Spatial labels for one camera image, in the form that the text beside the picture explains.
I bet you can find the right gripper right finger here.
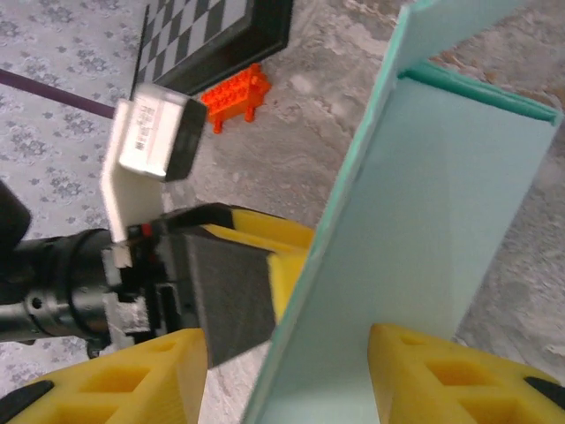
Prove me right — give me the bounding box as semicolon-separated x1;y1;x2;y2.
368;322;565;424

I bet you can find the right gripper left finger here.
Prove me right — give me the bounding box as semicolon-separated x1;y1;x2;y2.
0;329;208;424

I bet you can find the light teal paper box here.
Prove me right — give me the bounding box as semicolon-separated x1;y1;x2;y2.
242;0;565;424

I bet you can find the orange toy brick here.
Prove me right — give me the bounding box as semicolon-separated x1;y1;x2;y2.
200;63;273;135

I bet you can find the black grey chessboard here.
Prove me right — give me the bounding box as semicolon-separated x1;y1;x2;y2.
132;0;295;96

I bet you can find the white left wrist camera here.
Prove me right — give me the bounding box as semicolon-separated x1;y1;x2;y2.
100;83;208;244

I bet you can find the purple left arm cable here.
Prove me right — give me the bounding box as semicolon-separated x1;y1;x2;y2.
0;68;121;119

